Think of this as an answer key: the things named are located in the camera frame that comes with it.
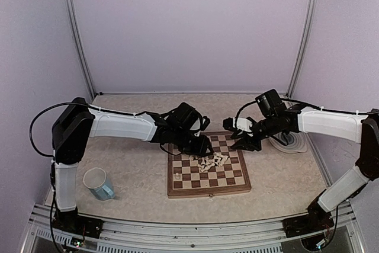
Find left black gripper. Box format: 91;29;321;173
172;127;214;157

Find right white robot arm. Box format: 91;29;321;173
223;89;378;232

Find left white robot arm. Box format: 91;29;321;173
52;97;214;232

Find white chess pieces pile right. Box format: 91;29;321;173
189;152;229;173

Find wooden chess board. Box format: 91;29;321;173
167;132;252;198

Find grey spiral coaster mat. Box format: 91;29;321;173
269;132;307;154

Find light blue ceramic mug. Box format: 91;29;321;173
83;167;115;201

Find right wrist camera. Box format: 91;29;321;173
223;117;255;132

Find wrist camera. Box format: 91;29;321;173
223;117;255;132
190;116;210;136

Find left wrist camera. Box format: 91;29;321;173
190;116;210;136

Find front aluminium rail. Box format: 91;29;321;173
16;203;368;252

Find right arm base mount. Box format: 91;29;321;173
282;214;335;238

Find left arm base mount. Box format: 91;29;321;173
52;215;104;239

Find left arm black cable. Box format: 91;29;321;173
29;102;166;251

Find right aluminium frame post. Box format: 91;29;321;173
286;0;317;98

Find aluminium frame post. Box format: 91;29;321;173
286;0;317;98
65;0;97;100

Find left aluminium frame post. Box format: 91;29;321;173
65;0;97;100

